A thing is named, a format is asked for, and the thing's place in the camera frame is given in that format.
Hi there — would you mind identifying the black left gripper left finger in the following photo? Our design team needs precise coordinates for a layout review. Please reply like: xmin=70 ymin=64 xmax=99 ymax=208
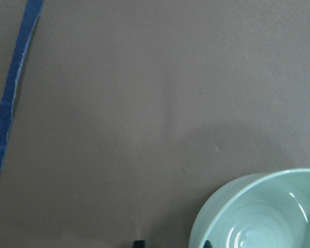
xmin=133 ymin=240 xmax=146 ymax=248

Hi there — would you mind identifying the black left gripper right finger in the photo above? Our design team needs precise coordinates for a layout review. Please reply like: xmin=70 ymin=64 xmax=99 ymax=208
xmin=204 ymin=240 xmax=212 ymax=248

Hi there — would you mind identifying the light green ceramic bowl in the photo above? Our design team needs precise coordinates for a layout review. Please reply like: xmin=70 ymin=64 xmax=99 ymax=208
xmin=189 ymin=168 xmax=310 ymax=247

